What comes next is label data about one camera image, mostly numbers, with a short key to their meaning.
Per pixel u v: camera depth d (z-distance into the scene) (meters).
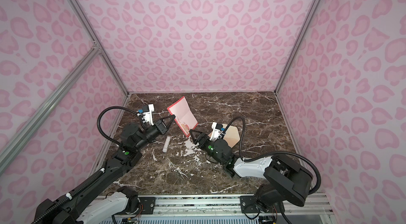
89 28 0.85
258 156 0.51
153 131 0.64
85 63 0.82
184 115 0.77
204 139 0.69
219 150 0.60
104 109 0.57
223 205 0.75
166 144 0.92
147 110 0.65
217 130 0.73
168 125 0.69
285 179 0.43
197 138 0.69
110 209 0.55
